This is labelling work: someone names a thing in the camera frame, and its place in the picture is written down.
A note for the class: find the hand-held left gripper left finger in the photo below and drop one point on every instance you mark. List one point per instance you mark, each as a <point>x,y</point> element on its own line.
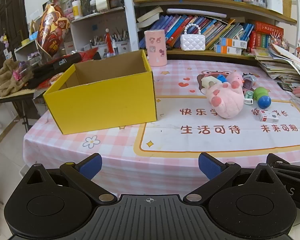
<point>91,166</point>

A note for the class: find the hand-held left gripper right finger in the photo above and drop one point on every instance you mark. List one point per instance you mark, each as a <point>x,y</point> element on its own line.
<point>210,166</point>

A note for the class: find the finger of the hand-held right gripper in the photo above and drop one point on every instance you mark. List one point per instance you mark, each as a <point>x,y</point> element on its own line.
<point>277,161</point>

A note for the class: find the small white red-label box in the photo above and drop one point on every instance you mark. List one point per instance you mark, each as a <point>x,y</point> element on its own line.
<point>268,117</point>

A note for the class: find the blue ball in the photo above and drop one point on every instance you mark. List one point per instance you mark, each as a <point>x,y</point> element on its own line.
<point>264,102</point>

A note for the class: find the yellow cardboard box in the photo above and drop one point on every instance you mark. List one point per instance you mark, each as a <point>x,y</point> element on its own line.
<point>102,105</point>

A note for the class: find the pink plush paw toy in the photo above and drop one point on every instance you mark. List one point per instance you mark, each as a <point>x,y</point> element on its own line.
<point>227,102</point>

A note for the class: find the small teal white toy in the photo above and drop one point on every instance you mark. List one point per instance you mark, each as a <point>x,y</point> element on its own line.
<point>248,98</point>

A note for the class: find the green toy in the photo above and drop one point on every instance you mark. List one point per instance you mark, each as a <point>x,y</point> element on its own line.
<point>260,92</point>

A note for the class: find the cream toy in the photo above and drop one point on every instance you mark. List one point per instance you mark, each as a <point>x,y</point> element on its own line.
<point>208,82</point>

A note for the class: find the grey purple toy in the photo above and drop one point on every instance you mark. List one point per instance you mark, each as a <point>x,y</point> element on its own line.
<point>248,81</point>

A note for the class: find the blue toy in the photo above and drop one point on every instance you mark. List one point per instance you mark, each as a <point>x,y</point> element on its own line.
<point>221,78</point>

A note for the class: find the pink pig toy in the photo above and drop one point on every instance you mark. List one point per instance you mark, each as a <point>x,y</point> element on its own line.
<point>234,80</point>

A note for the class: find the pink checked printed tablecloth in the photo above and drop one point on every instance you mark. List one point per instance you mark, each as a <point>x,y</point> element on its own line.
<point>115,150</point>

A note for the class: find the dark phone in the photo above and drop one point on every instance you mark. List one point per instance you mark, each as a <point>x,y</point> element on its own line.
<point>285,86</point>

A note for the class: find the stack of papers and books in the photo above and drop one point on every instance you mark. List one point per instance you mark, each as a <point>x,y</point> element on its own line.
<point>280,67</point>

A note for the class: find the black side table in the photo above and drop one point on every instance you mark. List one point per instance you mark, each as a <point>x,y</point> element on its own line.
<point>20,97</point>

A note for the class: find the black fabric bag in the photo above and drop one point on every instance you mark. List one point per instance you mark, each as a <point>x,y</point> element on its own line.
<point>62,63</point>

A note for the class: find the red packaging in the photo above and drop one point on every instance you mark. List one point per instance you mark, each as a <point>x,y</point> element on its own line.
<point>90,53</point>

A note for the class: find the white orange carton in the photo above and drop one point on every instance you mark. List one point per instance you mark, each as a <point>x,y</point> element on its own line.
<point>233,42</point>
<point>227,50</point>

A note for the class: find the white pen cup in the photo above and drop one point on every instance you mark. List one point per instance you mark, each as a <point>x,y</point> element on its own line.
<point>100,47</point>
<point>122,45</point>

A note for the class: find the brown plush cloth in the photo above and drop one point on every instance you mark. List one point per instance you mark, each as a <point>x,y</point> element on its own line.
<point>7,77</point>

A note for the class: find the row of red books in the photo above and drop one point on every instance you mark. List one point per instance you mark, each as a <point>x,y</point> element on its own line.
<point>265,37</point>

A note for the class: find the white quilted handbag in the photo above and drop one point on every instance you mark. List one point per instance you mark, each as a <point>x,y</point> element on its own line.
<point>192,42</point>

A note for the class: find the red white doll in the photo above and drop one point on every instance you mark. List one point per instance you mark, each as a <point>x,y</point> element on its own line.
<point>110,42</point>

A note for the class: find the pink cylinder container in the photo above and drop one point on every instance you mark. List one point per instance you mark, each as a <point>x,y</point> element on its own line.
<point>155,47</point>

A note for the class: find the small white shelf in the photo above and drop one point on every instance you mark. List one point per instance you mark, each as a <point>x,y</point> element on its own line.
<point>27,51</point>

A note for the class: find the row of colourful books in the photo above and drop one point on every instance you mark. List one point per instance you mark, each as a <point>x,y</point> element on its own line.
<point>215,30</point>

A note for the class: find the white shelf unit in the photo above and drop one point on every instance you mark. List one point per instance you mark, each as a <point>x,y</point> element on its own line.
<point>90,25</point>

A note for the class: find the red foil bag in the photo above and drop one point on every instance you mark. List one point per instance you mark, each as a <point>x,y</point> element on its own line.
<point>52,30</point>

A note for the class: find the thick book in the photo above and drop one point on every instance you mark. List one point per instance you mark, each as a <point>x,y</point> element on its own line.
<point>145,24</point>
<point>150,15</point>

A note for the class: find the white paper roll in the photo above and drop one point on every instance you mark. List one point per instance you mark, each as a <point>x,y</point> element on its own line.
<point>195,13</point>

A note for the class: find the white bottle yellow label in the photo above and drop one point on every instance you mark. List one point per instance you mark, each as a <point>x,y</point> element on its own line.
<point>77,10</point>

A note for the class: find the white pen holder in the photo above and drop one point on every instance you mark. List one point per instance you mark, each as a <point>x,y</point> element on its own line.
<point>273,3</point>

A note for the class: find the wooden bookshelf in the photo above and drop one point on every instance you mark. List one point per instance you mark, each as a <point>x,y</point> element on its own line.
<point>215,5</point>

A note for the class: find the brown bottle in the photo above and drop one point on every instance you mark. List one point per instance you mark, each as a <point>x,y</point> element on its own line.
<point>113,1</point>

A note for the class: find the dark wooden door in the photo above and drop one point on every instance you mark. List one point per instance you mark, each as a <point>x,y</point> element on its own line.
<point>5,17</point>

